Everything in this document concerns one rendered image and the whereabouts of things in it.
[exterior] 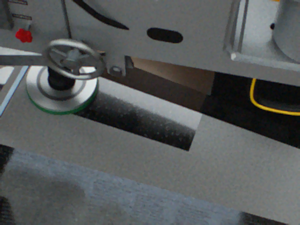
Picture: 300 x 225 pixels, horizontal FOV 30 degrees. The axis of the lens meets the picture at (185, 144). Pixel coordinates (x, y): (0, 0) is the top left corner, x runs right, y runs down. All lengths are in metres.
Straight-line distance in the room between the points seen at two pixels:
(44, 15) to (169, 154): 0.56
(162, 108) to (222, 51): 0.46
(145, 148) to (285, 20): 0.60
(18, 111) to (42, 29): 0.43
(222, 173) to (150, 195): 0.22
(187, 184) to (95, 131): 0.32
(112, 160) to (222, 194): 0.33
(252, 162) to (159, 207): 0.30
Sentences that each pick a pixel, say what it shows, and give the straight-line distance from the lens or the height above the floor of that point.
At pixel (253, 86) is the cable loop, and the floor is 1.00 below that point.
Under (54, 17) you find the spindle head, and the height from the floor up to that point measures 1.27.
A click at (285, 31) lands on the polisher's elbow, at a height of 1.30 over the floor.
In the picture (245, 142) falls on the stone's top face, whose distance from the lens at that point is 1.65.
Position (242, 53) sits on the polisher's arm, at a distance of 1.30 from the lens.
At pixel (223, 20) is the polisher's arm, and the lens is 1.19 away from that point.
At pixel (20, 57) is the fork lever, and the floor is 1.00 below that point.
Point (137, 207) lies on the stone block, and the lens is 1.60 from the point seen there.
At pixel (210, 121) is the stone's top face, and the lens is 1.67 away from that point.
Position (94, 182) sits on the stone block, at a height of 0.78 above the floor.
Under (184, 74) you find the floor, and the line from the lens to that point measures 2.73.
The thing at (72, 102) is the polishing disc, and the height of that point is 0.83.
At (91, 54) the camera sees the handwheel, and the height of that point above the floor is 1.23.
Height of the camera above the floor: 2.25
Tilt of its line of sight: 63 degrees down
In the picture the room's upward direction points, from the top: 8 degrees clockwise
